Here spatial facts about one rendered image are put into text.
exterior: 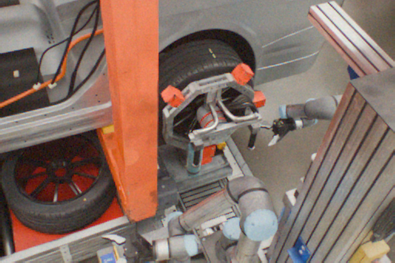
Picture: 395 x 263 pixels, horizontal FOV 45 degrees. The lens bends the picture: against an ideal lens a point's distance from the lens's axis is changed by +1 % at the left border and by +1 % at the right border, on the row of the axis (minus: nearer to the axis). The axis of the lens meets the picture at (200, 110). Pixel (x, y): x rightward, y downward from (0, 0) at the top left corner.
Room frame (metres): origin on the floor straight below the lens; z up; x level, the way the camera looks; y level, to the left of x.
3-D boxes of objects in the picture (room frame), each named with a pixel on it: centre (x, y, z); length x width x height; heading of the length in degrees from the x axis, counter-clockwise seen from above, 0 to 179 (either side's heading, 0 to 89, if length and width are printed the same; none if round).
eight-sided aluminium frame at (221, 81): (1.77, -0.05, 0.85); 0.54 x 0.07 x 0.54; 118
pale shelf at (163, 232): (1.09, 0.25, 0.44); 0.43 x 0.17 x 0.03; 118
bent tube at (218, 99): (1.71, -0.19, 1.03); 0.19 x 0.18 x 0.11; 28
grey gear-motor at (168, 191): (1.65, 0.24, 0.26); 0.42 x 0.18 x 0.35; 28
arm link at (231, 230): (0.97, -0.21, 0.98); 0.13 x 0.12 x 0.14; 14
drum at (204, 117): (1.70, -0.08, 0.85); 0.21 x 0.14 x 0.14; 28
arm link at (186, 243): (0.78, 0.01, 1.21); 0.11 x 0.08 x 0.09; 104
